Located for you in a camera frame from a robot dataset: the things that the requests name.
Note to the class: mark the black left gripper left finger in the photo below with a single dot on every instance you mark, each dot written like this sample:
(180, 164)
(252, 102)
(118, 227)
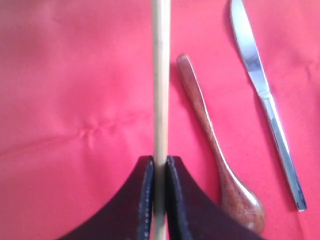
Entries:
(128, 215)

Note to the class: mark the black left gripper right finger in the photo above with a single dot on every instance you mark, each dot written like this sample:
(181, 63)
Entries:
(190, 212)

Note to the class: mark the dark wooden spoon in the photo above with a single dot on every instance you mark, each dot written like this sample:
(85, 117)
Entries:
(239, 202)

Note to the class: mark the red tablecloth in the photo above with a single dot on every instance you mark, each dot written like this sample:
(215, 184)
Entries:
(76, 107)

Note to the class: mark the silver table knife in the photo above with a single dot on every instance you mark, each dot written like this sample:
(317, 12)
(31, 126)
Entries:
(250, 56)

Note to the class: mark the wooden chopstick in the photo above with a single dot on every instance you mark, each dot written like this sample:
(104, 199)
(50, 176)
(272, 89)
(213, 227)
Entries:
(161, 31)

